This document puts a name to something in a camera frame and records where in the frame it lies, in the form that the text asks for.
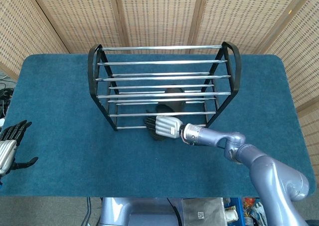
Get blue carpet table cover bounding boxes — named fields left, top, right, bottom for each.
left=0, top=53, right=317, bottom=199

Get black shoe rack chrome bars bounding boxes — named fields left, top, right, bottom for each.
left=87, top=41, right=242, bottom=132

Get grey bag with QR label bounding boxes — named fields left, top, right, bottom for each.
left=181, top=198, right=226, bottom=226

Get blue plastic box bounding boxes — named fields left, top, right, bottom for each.
left=224, top=197, right=244, bottom=226

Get black hanging cable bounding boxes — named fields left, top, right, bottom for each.
left=85, top=197, right=92, bottom=226

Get wicker folding screen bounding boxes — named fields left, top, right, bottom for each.
left=0, top=0, right=319, bottom=219

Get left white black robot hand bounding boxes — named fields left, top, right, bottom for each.
left=0, top=120, right=39, bottom=184

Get silver blue robot torso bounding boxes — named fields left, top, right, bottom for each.
left=99, top=197, right=182, bottom=226

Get black rubber slide sandal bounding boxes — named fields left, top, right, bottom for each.
left=149, top=87, right=187, bottom=142

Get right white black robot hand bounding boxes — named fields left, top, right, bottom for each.
left=144, top=115, right=182, bottom=139

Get black cable bundle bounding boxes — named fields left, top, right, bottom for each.
left=0, top=71, right=16, bottom=119

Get colourful packets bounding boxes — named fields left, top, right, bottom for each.
left=243, top=197, right=266, bottom=226

